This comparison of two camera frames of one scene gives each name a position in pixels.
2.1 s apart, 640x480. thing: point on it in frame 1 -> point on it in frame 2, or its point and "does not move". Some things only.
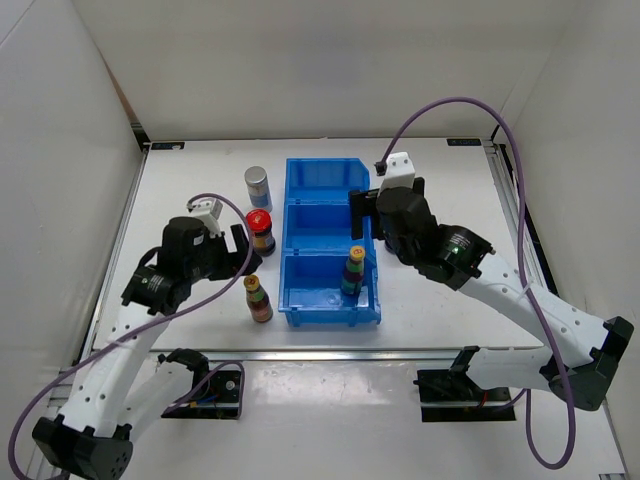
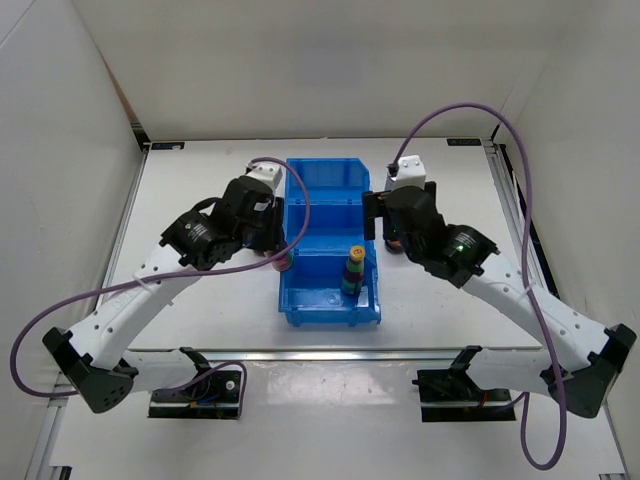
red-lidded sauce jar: (390, 243) does not move
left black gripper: (232, 262) -> (271, 240)
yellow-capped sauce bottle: (352, 278) does not move
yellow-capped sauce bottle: (258, 301) -> (283, 263)
